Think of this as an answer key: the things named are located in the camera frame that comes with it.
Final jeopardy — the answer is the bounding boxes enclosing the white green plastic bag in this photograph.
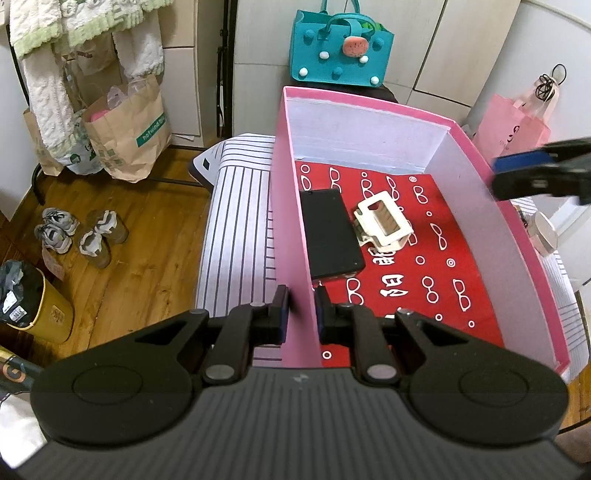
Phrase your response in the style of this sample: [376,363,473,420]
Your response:
[51,111,103,175]

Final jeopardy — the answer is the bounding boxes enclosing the striped white tablecloth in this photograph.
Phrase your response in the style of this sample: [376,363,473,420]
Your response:
[194,133,580,384]

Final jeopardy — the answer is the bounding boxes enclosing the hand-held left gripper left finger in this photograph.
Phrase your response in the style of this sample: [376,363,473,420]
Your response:
[134,285,291,386]

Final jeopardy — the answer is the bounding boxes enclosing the black printed bag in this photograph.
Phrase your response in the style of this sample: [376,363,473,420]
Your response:
[0,344,44,402]

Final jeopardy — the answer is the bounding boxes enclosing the white refrigerator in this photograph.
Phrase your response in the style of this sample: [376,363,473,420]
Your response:
[462,0,591,296]

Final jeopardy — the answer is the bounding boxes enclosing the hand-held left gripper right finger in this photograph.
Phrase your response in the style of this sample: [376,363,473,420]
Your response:
[314,286,469,386]

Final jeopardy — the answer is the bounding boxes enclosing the cream wardrobe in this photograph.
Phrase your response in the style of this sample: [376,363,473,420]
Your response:
[159,0,522,139]

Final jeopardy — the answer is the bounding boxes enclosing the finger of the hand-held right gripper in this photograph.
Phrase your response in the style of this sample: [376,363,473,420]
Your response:
[491,161,591,206]
[491,138,591,175]

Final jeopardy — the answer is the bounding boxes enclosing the black coat rack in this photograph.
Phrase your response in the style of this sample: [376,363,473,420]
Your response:
[11,60,47,206]

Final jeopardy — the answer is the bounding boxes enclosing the fluffy cream green robe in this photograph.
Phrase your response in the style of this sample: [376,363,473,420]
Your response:
[9,0,164,153]

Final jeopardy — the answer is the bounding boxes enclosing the cream hair claw clip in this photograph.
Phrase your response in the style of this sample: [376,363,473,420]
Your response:
[353,194,414,252]

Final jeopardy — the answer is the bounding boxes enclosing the pink storage box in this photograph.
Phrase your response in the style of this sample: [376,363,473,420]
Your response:
[270,85,573,384]

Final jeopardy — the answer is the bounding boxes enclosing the plain brown paper bag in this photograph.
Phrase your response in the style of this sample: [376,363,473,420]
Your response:
[23,108,63,176]

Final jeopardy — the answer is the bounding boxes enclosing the black rectangular case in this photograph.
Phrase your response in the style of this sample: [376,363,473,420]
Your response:
[299,188,366,281]

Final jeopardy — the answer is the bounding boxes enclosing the yellow waste bin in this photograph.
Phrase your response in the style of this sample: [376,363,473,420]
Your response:
[0,268,75,343]

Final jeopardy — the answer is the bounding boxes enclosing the brown paper bag green label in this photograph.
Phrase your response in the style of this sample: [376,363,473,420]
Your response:
[83,76,174,183]

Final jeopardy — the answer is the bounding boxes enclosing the teal felt handbag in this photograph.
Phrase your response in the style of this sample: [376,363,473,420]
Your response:
[290,0,393,88]

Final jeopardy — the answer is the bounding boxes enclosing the black suitcase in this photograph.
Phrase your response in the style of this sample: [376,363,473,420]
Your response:
[369,83,400,104]

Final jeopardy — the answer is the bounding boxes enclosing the pink shopping bag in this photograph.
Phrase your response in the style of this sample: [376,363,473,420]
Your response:
[471,95,552,158]

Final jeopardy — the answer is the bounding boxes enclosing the black hair ties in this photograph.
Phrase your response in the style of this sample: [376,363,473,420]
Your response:
[536,65,568,100]

